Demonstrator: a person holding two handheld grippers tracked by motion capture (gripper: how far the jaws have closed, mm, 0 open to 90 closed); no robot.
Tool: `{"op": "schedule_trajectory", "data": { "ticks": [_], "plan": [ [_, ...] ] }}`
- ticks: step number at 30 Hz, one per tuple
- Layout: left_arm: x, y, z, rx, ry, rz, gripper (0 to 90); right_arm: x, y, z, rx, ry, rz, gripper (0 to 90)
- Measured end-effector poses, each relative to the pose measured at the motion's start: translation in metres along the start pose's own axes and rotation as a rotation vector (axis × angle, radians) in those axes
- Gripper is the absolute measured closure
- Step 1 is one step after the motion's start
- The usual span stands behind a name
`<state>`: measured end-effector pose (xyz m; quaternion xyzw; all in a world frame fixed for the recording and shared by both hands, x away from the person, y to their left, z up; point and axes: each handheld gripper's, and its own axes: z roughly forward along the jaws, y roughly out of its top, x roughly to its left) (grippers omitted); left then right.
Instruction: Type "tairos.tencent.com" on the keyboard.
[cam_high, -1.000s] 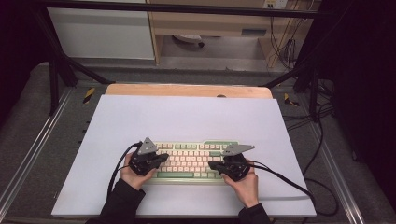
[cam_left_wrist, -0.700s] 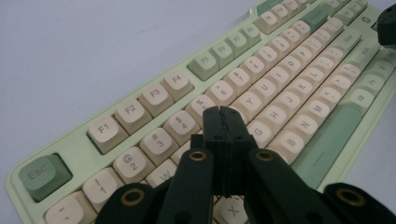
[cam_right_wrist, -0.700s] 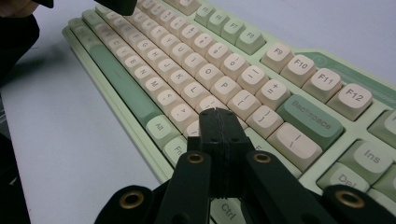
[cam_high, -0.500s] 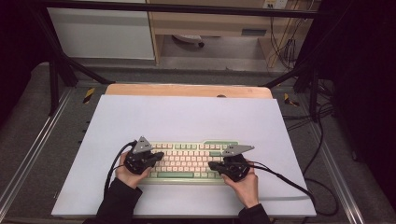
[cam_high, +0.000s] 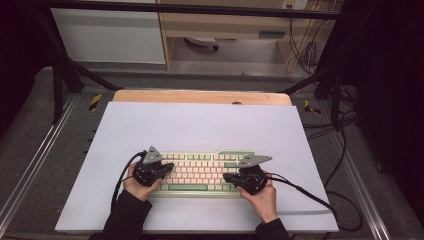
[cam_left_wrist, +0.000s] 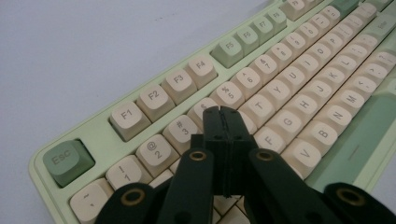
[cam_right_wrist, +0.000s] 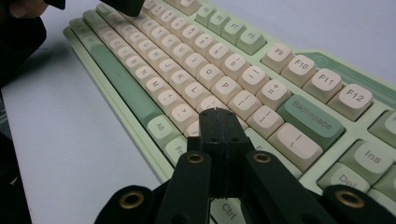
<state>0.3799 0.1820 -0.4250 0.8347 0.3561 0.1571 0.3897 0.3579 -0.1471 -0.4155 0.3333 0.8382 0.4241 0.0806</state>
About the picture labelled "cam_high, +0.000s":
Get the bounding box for bundle of hanging cables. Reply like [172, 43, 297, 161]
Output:
[287, 16, 327, 77]

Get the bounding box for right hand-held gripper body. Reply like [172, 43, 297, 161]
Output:
[234, 154, 274, 196]

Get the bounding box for black metal crossbar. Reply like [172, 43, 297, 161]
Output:
[33, 0, 345, 21]

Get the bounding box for hand-held gripper black cable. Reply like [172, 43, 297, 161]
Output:
[110, 150, 148, 208]
[266, 172, 364, 233]

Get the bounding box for person's left hand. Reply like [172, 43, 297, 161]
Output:
[122, 161, 162, 203]

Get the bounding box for yellow and black tape strip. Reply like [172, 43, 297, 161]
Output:
[87, 93, 103, 112]
[302, 99, 322, 115]

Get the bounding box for white cabinet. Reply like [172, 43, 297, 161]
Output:
[49, 6, 167, 65]

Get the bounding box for white board table cover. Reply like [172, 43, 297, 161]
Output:
[54, 101, 340, 234]

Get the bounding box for black floor cables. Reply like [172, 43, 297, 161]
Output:
[301, 84, 360, 142]

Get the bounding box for wooden table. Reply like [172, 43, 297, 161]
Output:
[112, 88, 294, 107]

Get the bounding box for light wooden desk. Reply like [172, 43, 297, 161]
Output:
[156, 0, 335, 73]

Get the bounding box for dark curtain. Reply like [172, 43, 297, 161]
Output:
[0, 0, 52, 135]
[342, 0, 424, 228]

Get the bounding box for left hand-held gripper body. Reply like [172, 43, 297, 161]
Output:
[131, 145, 168, 187]

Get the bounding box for person's right hand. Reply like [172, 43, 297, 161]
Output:
[236, 171, 279, 225]

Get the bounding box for left hand-held gripper black cable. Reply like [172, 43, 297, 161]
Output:
[110, 150, 148, 208]

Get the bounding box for aluminium rail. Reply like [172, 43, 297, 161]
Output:
[0, 94, 80, 228]
[332, 132, 392, 240]

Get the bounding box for white power strip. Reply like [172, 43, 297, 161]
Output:
[281, 0, 310, 11]

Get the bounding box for green and pink keyboard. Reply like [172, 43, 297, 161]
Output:
[146, 149, 263, 200]

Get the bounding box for white chair base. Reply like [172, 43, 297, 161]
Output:
[183, 36, 220, 52]

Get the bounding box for black metal stand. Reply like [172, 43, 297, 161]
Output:
[281, 6, 355, 132]
[32, 6, 125, 125]

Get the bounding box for right hand-held gripper black cable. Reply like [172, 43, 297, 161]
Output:
[266, 172, 364, 233]

